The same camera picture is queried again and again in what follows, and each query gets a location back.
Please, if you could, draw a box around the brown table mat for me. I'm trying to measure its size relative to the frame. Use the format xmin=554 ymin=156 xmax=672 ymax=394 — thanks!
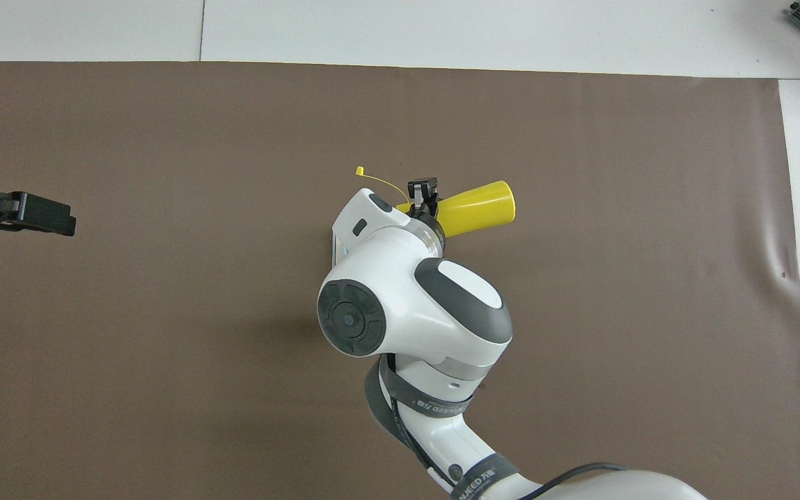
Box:
xmin=0 ymin=61 xmax=800 ymax=500

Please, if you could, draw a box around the yellow squeeze bottle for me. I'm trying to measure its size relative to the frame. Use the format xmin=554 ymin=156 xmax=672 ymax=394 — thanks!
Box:
xmin=355 ymin=165 xmax=517 ymax=239

